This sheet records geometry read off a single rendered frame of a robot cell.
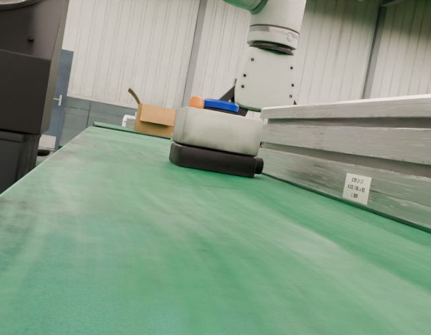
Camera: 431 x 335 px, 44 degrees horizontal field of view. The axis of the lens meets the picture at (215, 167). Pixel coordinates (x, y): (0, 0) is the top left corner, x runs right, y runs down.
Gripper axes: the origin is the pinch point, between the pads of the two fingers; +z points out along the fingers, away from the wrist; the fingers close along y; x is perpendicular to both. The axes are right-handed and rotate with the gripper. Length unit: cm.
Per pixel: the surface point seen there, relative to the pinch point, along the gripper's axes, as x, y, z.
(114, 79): -1076, 22, -89
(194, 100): 33.6, 16.3, -2.6
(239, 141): 34.0, 11.2, 0.5
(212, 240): 69, 20, 4
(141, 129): -196, 6, 2
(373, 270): 70, 15, 4
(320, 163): 40.2, 5.0, 1.2
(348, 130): 44.6, 5.0, -1.9
